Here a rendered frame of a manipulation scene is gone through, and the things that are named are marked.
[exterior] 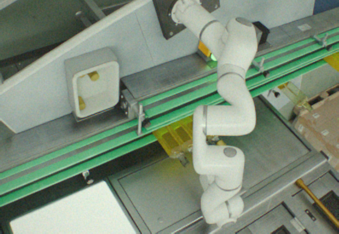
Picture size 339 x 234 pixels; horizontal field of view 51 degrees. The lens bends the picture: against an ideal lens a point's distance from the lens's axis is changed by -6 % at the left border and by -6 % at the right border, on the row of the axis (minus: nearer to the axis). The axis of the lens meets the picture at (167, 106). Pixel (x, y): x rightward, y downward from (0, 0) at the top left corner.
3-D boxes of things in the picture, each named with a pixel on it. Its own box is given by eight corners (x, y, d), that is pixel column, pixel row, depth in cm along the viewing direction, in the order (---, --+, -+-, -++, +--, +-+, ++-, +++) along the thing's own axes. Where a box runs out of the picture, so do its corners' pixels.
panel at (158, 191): (6, 224, 132) (37, 309, 114) (4, 221, 130) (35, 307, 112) (199, 138, 170) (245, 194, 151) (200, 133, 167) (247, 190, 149)
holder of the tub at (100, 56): (70, 112, 145) (78, 126, 141) (63, 60, 125) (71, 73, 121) (109, 98, 152) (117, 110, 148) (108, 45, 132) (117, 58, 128)
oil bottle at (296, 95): (273, 83, 198) (306, 116, 184) (275, 76, 193) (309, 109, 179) (280, 80, 200) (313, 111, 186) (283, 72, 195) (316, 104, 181)
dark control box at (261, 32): (242, 37, 174) (253, 47, 170) (246, 23, 168) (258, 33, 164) (254, 32, 178) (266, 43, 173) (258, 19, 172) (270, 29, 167)
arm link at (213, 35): (194, 45, 129) (223, 74, 121) (207, 14, 121) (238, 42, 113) (214, 42, 135) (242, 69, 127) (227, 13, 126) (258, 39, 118)
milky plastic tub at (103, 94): (69, 104, 141) (77, 120, 136) (63, 60, 124) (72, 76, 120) (109, 89, 148) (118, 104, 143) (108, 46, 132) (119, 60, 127)
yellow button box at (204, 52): (196, 51, 163) (206, 61, 159) (198, 38, 157) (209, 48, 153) (209, 48, 166) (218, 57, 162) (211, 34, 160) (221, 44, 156)
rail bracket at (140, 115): (127, 122, 147) (143, 144, 140) (128, 92, 135) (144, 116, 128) (134, 120, 148) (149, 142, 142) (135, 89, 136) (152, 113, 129)
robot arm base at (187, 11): (163, 4, 128) (188, 28, 120) (190, -18, 128) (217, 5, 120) (177, 28, 142) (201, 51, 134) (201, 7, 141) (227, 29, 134)
